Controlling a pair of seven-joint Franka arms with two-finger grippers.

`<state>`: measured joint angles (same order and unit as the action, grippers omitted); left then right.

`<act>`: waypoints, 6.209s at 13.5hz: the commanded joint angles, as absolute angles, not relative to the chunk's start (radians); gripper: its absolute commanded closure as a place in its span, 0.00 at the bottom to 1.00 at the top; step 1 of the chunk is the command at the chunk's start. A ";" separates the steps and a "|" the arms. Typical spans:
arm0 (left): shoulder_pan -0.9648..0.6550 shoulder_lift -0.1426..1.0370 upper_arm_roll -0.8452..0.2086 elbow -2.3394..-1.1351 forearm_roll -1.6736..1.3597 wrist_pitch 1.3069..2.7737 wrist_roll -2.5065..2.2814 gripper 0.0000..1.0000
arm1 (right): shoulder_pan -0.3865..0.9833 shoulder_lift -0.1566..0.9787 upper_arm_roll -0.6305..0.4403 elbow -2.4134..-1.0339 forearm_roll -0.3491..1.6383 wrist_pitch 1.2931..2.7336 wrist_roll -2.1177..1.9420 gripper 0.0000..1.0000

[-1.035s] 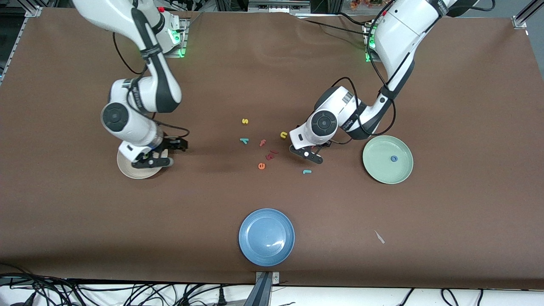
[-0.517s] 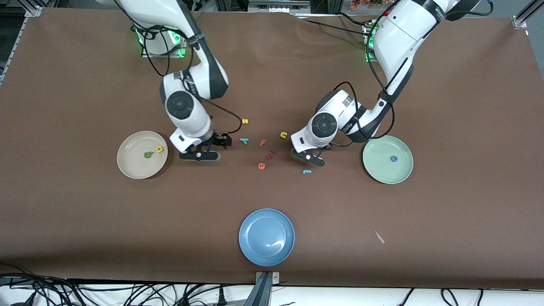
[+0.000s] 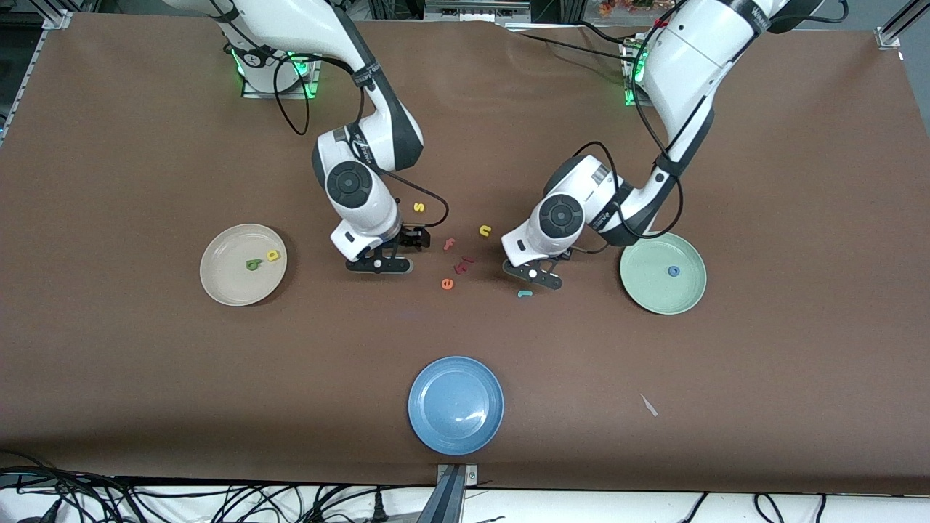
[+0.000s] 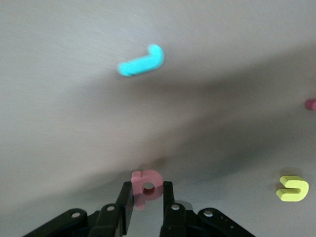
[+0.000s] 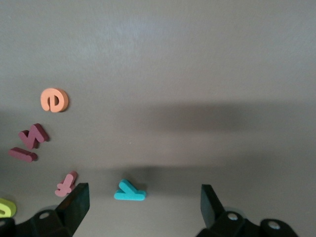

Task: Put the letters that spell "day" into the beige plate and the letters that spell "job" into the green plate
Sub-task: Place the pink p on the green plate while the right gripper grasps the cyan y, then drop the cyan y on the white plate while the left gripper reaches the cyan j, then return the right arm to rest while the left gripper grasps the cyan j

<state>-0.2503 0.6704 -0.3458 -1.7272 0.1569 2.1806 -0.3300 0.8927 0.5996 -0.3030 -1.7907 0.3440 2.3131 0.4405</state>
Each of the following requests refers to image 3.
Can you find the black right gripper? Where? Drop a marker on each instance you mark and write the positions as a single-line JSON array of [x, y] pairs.
[[408, 237]]

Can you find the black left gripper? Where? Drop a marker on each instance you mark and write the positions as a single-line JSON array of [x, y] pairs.
[[565, 256]]

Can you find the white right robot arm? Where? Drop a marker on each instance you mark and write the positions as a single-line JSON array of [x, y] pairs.
[[305, 25]]

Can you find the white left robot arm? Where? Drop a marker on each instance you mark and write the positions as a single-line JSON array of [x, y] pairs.
[[697, 51]]

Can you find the light green plate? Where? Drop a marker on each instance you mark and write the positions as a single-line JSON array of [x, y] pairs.
[[654, 287]]

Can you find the blue plate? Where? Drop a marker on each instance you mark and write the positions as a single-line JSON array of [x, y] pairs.
[[455, 405]]

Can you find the white paper scrap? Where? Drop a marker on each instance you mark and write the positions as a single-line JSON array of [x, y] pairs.
[[649, 406]]

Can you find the beige brown plate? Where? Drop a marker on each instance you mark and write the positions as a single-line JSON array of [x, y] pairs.
[[232, 280]]

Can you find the orange flowers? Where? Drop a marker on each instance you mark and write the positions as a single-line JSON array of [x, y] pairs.
[[617, 7]]

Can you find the black power plug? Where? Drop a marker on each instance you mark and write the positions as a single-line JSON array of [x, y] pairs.
[[378, 511]]

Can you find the brown table cover sheet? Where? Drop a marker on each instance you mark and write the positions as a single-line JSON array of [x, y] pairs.
[[145, 378]]

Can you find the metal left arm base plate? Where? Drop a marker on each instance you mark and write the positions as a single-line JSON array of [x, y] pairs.
[[631, 103]]

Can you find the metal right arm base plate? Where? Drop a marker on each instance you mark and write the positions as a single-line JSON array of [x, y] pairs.
[[254, 93]]

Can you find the aluminium frame bar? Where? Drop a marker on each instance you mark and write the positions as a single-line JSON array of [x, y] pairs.
[[476, 11]]

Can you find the grey camera mount pole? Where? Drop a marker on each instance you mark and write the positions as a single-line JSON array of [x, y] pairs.
[[449, 501]]

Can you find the aluminium table rail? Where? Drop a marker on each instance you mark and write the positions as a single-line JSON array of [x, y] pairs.
[[57, 19], [888, 38]]

